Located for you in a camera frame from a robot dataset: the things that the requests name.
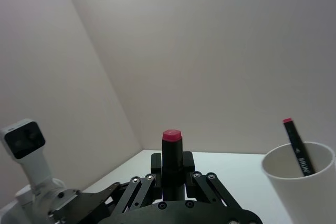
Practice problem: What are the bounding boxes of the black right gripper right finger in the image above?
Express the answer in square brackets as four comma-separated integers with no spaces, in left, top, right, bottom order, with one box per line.
[182,151,243,208]

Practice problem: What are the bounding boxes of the black marker with pink cap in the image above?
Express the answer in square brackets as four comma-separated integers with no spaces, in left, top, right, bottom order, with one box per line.
[161,129,183,202]

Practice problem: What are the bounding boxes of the white paper cup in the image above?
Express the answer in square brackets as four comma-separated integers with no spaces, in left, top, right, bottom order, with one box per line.
[261,142,336,224]

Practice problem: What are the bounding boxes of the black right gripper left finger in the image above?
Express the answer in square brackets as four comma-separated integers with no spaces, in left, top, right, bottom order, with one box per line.
[115,153,163,214]

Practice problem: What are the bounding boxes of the black marker with pink end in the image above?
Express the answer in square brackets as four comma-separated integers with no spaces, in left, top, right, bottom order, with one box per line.
[282,116,317,178]

